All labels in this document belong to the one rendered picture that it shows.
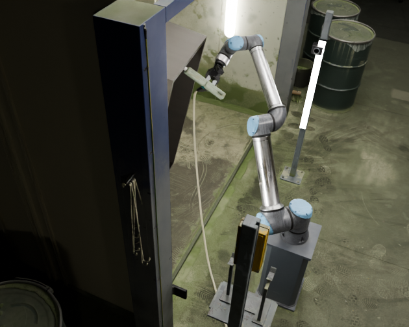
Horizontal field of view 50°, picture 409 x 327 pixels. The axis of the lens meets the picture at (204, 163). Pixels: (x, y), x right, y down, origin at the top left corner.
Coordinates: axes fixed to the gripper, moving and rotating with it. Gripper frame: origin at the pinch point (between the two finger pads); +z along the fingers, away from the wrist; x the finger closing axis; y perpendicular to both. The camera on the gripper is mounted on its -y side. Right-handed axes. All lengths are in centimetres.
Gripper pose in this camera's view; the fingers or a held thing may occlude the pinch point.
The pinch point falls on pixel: (206, 87)
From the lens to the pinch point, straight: 291.0
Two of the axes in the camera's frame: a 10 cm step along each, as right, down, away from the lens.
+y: -3.8, -0.7, 9.2
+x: -7.8, -5.1, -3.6
